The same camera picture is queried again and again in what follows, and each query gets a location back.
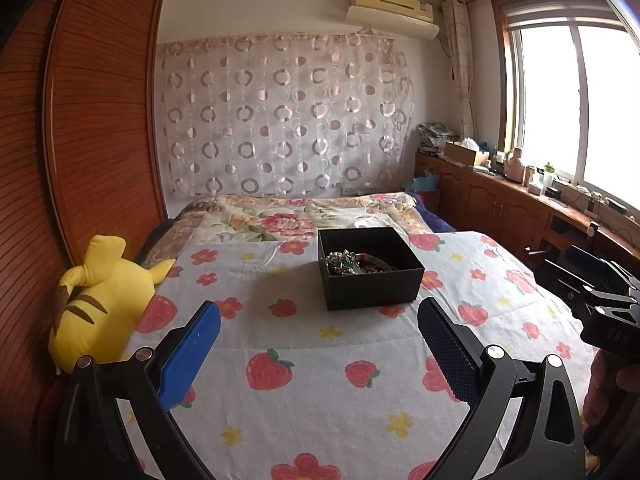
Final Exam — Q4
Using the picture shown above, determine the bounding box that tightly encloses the wall air conditioner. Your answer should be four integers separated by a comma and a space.
345, 0, 441, 40

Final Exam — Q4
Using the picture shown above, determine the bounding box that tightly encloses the person's right hand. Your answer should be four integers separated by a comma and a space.
581, 347, 640, 443

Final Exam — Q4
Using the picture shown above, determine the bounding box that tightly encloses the black jewelry box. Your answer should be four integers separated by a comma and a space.
317, 226, 426, 312

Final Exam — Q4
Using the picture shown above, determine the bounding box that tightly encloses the blue plastic bag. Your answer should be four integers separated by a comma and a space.
405, 169, 441, 192

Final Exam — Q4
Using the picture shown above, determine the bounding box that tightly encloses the pale green jade bangle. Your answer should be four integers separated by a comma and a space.
350, 253, 397, 273

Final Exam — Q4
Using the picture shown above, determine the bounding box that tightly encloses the cardboard box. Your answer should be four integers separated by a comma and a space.
444, 140, 491, 168

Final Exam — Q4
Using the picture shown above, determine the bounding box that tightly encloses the pile of magazines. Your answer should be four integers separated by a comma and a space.
417, 121, 458, 156

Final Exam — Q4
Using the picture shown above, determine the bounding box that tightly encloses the window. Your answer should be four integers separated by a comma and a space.
492, 0, 640, 216

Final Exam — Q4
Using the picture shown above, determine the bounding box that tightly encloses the circle pattern sheer curtain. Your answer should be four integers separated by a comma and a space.
157, 32, 416, 198

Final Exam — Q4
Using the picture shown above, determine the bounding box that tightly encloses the silver crystal hair comb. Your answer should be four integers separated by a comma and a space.
322, 249, 362, 277

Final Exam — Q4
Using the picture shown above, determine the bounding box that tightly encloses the pink kettle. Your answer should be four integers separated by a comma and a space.
502, 147, 526, 183

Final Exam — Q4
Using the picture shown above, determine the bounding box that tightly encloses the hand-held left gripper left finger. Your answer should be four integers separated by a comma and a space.
52, 300, 223, 480

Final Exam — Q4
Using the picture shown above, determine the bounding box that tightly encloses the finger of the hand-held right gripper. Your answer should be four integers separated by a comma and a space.
542, 246, 609, 292
532, 269, 597, 322

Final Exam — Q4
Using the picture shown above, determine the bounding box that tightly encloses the beige window curtain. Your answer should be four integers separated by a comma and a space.
442, 0, 476, 136

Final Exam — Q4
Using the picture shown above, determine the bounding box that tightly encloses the wooden headboard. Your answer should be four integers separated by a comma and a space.
0, 0, 168, 461

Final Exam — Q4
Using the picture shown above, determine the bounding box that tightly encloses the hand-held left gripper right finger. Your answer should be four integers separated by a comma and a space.
416, 297, 586, 480

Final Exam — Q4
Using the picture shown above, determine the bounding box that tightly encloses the strawberry print blanket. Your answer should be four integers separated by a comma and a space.
122, 230, 601, 480

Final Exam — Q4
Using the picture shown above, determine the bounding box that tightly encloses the yellow plush toy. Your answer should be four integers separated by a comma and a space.
48, 234, 177, 376

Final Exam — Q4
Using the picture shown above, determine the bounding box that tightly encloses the floral quilt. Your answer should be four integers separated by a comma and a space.
172, 191, 435, 252

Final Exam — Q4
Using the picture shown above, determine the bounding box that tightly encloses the wooden window cabinet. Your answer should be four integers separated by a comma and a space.
414, 152, 640, 281

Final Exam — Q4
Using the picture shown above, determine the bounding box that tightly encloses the dark blue bed sheet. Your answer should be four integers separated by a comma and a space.
405, 192, 458, 235

